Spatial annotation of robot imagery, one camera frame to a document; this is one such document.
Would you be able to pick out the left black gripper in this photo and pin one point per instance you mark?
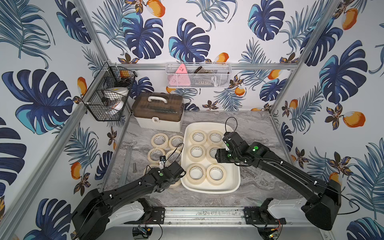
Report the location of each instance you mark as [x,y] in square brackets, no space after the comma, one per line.
[175,169]

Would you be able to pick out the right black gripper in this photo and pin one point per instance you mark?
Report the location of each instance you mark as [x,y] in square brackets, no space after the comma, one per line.
[220,156]

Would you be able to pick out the cream masking tape roll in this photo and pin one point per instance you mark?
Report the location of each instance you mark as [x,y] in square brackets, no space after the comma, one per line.
[149,167]
[196,153]
[216,174]
[198,137]
[172,156]
[160,140]
[196,174]
[155,154]
[176,142]
[211,153]
[215,138]

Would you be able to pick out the white plastic storage tray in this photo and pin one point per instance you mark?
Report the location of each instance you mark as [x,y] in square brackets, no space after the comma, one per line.
[233,179]

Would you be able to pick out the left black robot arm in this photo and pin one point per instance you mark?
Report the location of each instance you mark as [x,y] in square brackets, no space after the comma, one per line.
[91,216]

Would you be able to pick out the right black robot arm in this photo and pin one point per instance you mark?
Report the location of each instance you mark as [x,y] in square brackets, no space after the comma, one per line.
[323,198]

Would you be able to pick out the brown lidded storage case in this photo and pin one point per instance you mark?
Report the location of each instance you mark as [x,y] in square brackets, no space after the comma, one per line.
[159,111]

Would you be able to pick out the white item in basket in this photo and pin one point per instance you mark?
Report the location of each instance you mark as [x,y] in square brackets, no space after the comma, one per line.
[113,99]

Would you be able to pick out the pink triangular item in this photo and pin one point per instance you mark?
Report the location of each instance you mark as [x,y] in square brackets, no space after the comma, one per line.
[180,78]

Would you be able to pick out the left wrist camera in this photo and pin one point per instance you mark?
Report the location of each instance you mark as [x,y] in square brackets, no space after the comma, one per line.
[162,161]

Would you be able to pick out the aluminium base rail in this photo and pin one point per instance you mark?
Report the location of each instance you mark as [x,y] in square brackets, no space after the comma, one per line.
[185,217]

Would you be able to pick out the black wire basket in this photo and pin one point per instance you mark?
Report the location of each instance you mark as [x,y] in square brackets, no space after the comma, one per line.
[108,77]

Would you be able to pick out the white mesh wall basket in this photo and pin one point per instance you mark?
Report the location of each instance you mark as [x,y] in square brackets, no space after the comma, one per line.
[204,75]

